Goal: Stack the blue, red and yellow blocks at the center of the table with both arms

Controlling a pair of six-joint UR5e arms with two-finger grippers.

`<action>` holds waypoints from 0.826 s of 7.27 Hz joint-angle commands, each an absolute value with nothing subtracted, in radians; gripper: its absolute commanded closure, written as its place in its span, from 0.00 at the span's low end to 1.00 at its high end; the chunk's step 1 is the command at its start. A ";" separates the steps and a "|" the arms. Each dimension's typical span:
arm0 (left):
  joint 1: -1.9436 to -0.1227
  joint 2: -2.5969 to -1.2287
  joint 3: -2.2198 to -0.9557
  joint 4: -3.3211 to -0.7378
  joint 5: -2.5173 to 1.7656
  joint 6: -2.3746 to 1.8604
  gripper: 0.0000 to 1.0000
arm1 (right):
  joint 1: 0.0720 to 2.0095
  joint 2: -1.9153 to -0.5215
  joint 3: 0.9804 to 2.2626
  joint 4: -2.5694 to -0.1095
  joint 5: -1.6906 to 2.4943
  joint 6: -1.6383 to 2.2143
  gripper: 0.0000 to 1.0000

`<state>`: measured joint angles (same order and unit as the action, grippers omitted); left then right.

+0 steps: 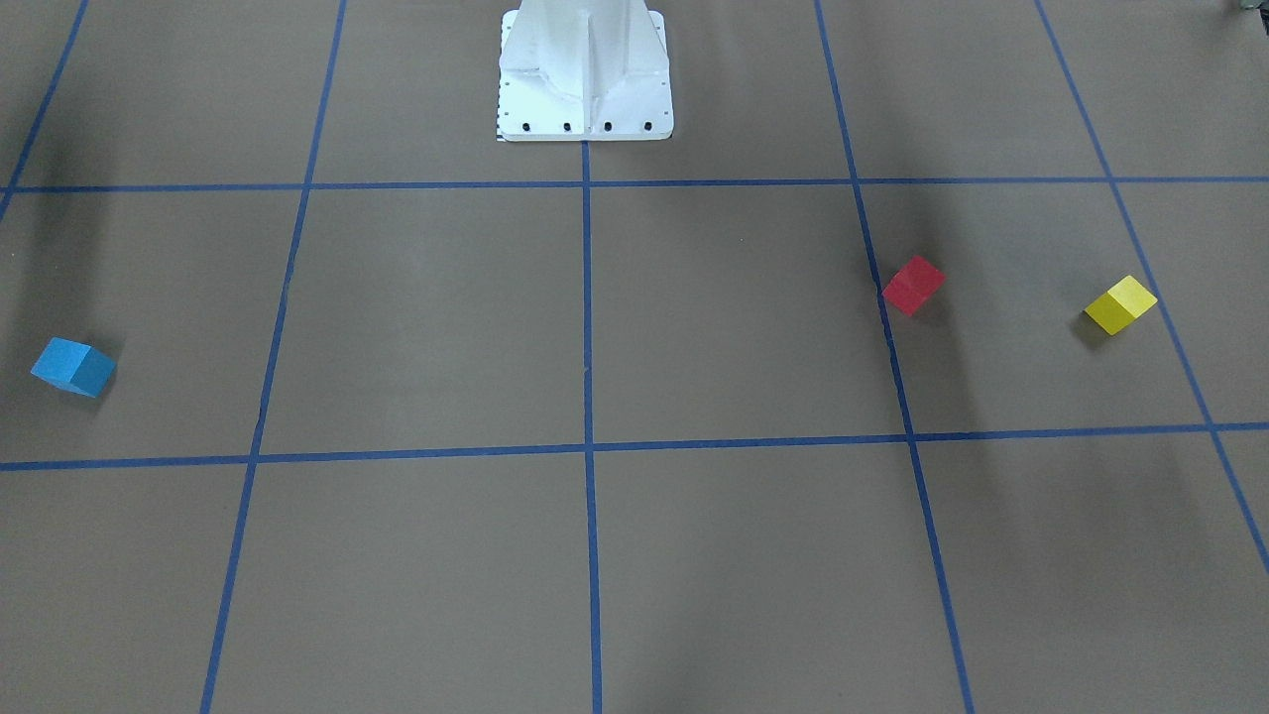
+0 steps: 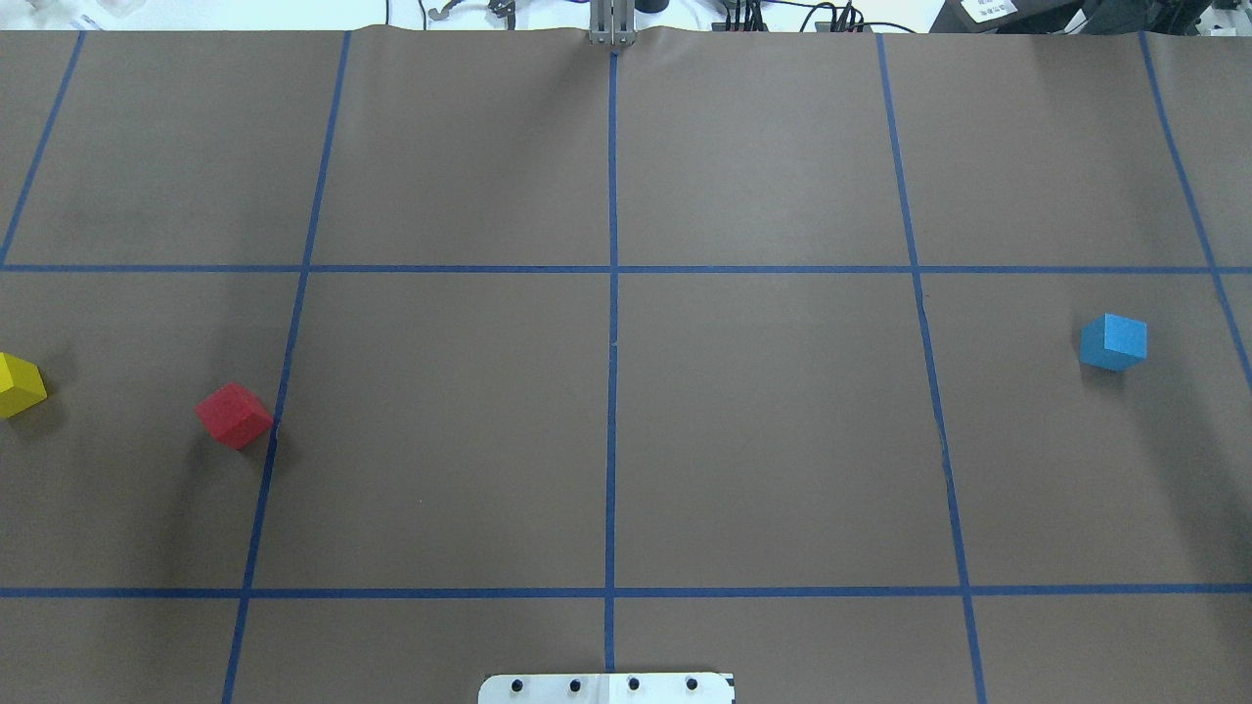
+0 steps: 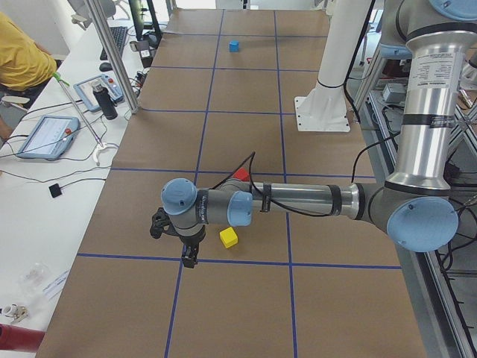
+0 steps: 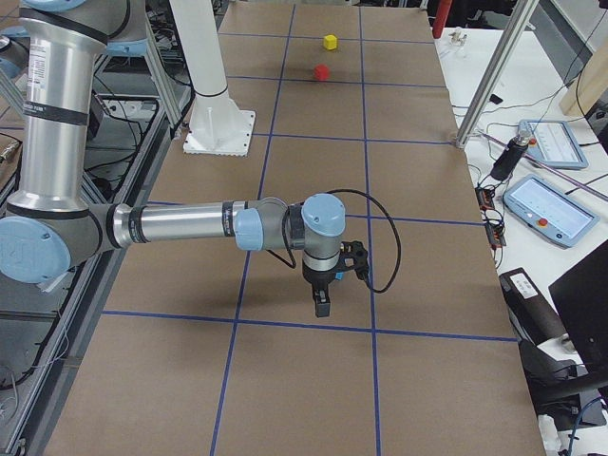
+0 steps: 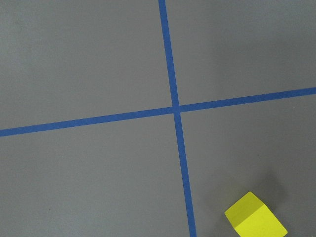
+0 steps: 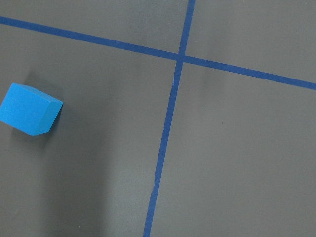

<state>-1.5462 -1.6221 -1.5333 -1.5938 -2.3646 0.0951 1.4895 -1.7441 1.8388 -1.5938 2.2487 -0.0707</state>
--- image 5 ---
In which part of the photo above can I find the yellow cube block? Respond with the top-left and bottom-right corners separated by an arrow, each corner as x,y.
224,192 -> 288,237

